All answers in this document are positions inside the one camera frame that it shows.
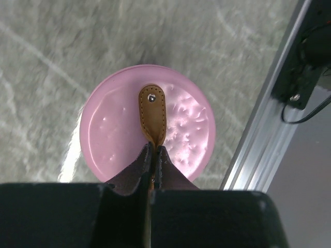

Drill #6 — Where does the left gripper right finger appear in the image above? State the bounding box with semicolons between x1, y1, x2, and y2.
149;145;290;248

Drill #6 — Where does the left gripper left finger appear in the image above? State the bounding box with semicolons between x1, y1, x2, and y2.
0;142;153;248

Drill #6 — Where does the pink round lid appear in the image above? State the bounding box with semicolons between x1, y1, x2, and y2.
80;65;216;182

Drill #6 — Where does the aluminium front rail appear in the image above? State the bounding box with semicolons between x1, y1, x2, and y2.
220;1;312;192

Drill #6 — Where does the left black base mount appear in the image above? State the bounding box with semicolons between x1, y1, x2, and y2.
272;1;330;110

